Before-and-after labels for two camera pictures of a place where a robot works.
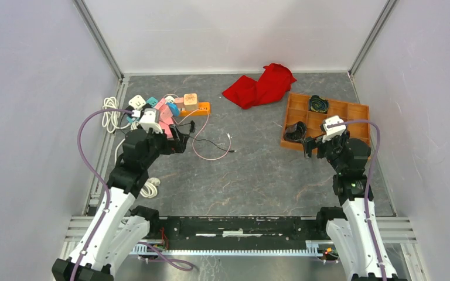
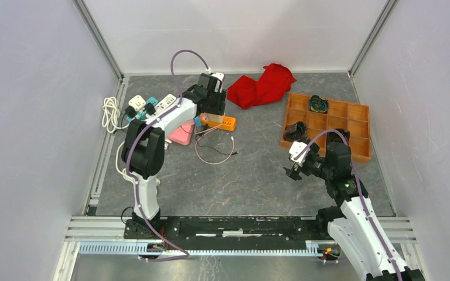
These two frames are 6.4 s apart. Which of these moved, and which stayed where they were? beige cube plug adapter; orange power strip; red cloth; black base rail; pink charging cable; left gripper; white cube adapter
Moved: pink charging cable; beige cube plug adapter; left gripper; orange power strip
Stayed: black base rail; white cube adapter; red cloth
